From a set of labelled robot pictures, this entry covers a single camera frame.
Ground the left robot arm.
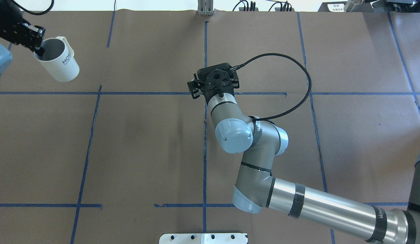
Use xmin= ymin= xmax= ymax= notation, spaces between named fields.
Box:
xmin=0 ymin=0 xmax=54 ymax=74

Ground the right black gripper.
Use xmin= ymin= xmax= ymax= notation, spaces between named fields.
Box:
xmin=187 ymin=77 xmax=239 ymax=102

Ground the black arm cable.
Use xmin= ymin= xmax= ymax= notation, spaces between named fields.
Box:
xmin=10 ymin=0 xmax=55 ymax=16
xmin=230 ymin=53 xmax=312 ymax=122

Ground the aluminium frame post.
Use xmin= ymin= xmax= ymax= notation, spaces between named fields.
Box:
xmin=197 ymin=0 xmax=214 ymax=16

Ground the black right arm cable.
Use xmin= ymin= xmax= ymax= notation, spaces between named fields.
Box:
xmin=230 ymin=53 xmax=312 ymax=122

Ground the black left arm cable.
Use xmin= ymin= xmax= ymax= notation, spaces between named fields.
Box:
xmin=10 ymin=0 xmax=55 ymax=16

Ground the white HOME mug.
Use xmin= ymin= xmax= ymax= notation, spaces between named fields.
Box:
xmin=34 ymin=37 xmax=80 ymax=82

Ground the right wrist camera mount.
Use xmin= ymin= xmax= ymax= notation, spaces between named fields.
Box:
xmin=196 ymin=62 xmax=238 ymax=89

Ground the small metal cup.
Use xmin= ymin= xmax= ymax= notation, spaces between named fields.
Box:
xmin=343 ymin=0 xmax=364 ymax=13

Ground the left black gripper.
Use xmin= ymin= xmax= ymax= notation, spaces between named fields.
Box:
xmin=0 ymin=3 xmax=45 ymax=57

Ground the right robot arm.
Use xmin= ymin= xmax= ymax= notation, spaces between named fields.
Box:
xmin=201 ymin=88 xmax=420 ymax=244

